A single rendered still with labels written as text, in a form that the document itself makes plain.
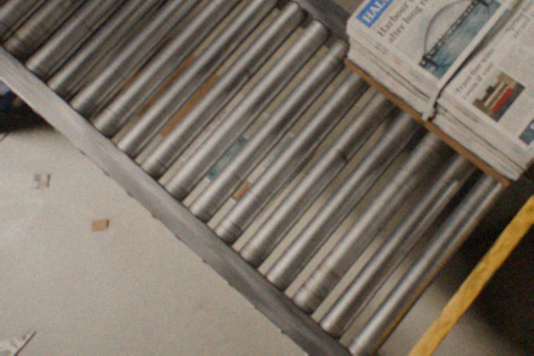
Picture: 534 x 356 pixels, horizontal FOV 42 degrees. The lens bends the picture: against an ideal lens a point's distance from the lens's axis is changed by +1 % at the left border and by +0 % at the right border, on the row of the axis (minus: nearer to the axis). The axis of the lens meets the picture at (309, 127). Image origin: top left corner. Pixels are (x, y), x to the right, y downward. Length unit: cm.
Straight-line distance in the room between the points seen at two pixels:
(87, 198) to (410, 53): 137
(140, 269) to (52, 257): 27
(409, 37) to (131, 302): 133
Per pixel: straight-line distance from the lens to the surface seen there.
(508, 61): 114
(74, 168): 227
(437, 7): 116
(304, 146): 131
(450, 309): 126
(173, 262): 213
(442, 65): 112
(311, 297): 127
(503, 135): 110
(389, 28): 113
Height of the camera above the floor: 207
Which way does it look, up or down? 74 degrees down
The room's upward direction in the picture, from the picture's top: 10 degrees counter-clockwise
